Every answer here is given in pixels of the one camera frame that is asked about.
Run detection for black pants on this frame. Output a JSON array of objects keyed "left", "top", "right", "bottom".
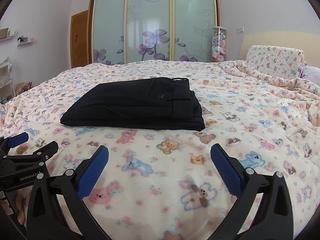
[{"left": 60, "top": 77, "right": 205, "bottom": 132}]

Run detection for white rack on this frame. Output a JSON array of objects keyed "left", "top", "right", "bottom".
[{"left": 0, "top": 57, "right": 16, "bottom": 103}]

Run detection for teddy bear print blanket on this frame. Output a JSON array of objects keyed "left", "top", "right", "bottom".
[{"left": 1, "top": 61, "right": 319, "bottom": 239}]

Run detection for brown wooden door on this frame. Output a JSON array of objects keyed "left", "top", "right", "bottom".
[{"left": 70, "top": 10, "right": 88, "bottom": 68}]

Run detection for lavender pillow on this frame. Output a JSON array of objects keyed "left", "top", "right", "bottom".
[{"left": 301, "top": 65, "right": 320, "bottom": 86}]

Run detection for bear print pillow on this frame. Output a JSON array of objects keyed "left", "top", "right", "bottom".
[{"left": 245, "top": 45, "right": 304, "bottom": 79}]

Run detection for beige headboard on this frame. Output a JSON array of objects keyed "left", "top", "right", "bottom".
[{"left": 239, "top": 31, "right": 320, "bottom": 67}]

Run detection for clear tube of plush toys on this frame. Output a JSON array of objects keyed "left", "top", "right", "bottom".
[{"left": 212, "top": 26, "right": 227, "bottom": 62}]

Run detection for frosted glass sliding wardrobe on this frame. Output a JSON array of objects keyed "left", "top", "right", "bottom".
[{"left": 87, "top": 0, "right": 221, "bottom": 66}]

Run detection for white wall shelf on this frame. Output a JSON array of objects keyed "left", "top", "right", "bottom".
[
  {"left": 17, "top": 36, "right": 35, "bottom": 47},
  {"left": 0, "top": 28, "right": 14, "bottom": 40}
]

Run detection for upper white wall shelf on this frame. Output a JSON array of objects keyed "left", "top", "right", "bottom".
[{"left": 0, "top": 28, "right": 14, "bottom": 40}]

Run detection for white wall socket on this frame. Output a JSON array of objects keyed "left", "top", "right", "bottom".
[{"left": 236, "top": 27, "right": 244, "bottom": 34}]

